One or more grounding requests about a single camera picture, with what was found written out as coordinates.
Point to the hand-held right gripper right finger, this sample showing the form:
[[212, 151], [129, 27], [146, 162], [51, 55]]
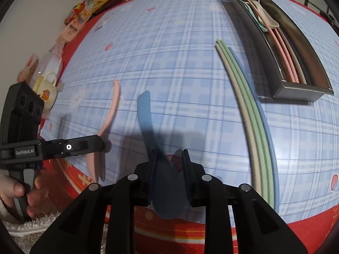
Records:
[[186, 164]]

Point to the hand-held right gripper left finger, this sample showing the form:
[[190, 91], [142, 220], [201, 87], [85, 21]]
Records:
[[154, 164]]

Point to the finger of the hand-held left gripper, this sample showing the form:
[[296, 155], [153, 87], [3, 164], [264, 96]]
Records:
[[79, 146]]

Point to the blue spoon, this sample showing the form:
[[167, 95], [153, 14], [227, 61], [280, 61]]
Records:
[[166, 190]]

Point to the pink spoon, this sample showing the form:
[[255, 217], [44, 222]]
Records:
[[111, 111]]

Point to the stainless steel utensil tray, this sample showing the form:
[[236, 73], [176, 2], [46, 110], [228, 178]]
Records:
[[304, 90]]

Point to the green spoon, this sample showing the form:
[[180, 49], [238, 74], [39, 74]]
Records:
[[261, 26]]

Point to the person's left hand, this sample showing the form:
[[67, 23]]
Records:
[[34, 198]]

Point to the printed yellow mug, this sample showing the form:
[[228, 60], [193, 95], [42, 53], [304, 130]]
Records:
[[46, 92]]

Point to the pink snack packet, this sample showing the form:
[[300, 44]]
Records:
[[29, 67]]

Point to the clear plastic packet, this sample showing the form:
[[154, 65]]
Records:
[[53, 60]]

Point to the green chopstick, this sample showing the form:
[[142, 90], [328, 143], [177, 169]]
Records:
[[257, 132]]

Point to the plaid tablecloth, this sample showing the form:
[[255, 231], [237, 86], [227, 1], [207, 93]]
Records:
[[185, 71]]

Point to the peach snack packet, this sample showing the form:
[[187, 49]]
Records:
[[70, 31]]

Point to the orange snack packet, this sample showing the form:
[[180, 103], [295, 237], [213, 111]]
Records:
[[79, 12]]

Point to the pink chopstick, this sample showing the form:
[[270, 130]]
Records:
[[290, 58], [284, 58]]

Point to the beige spoon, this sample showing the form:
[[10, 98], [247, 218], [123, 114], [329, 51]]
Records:
[[266, 16]]

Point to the black frame chair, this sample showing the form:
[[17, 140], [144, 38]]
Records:
[[321, 8]]

